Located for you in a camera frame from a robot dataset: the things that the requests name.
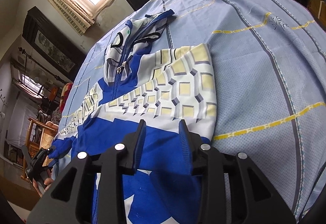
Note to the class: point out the wooden chair frame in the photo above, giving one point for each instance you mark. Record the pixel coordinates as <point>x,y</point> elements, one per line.
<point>39,135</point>

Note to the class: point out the blue red hooded jacket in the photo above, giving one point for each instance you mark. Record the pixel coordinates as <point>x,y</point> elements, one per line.
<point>136,77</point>

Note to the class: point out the standing fan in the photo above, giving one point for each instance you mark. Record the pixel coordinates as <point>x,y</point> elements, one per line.
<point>38,76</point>

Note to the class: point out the dark framed painting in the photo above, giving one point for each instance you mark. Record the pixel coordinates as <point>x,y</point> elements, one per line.
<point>52,44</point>

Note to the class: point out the red flower blanket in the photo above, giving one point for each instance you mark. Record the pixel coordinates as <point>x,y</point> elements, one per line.
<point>64,95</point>

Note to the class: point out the left striped curtain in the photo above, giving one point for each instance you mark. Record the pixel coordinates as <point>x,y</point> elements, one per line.
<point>73,14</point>

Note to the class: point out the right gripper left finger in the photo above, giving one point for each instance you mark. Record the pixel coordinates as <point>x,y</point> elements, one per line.
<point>134,144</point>

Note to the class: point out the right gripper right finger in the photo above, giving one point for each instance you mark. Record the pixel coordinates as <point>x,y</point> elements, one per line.
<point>190,143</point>

